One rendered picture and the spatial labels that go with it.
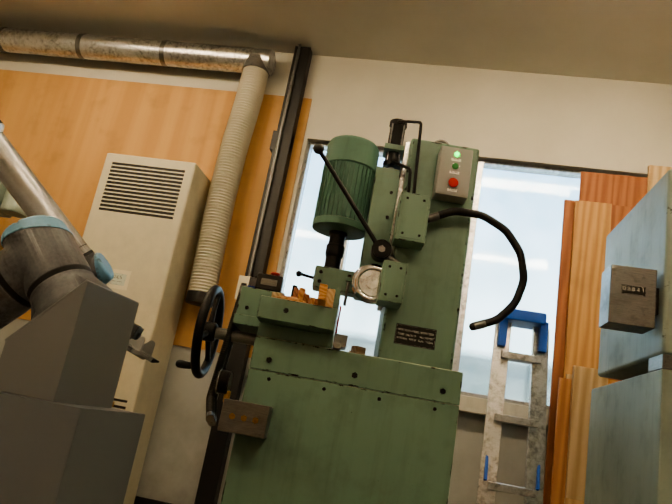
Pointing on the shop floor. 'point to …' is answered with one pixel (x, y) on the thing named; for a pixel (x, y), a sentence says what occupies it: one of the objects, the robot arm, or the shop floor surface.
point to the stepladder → (535, 456)
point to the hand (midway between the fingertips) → (151, 361)
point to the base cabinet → (341, 446)
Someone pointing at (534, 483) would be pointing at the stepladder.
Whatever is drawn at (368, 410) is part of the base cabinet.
